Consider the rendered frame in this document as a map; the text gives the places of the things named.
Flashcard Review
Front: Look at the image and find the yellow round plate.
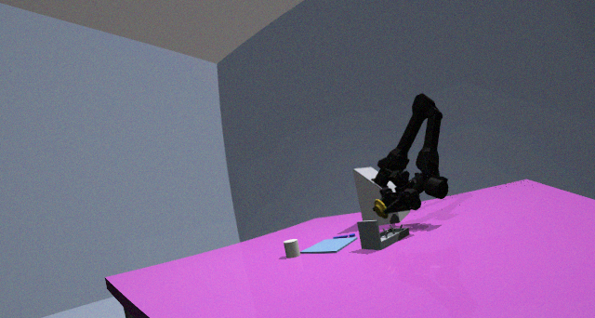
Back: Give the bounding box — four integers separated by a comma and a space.
374, 200, 388, 219

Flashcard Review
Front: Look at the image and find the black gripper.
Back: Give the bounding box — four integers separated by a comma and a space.
379, 179, 421, 214

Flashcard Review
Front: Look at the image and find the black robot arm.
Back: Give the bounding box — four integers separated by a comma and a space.
371, 93, 448, 199

